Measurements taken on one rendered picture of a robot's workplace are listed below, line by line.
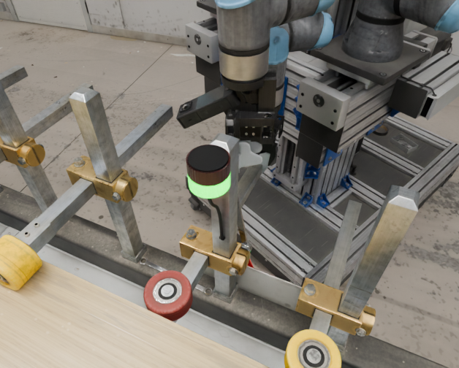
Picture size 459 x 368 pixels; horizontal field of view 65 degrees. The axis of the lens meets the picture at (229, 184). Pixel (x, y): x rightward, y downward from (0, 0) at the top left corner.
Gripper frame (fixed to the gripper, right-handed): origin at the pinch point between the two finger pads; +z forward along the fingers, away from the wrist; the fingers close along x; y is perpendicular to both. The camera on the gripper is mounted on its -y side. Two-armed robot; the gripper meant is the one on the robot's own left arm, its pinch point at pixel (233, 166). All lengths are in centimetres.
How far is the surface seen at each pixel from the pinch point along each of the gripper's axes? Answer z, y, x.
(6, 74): 0, -66, 37
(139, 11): 70, -105, 285
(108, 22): 82, -140, 294
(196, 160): -15.8, -3.5, -16.3
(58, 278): 7.3, -29.2, -21.7
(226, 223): 1.1, -0.5, -13.3
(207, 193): -11.8, -2.2, -18.6
